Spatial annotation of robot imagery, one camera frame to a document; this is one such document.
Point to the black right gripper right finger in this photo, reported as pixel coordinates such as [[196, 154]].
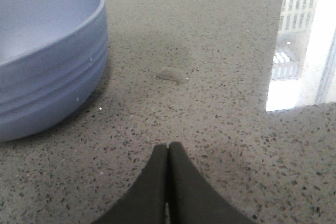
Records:
[[193, 199]]

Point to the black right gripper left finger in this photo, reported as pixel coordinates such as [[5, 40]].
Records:
[[144, 202]]

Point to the light blue ribbed bowl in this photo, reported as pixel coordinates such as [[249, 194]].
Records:
[[53, 55]]

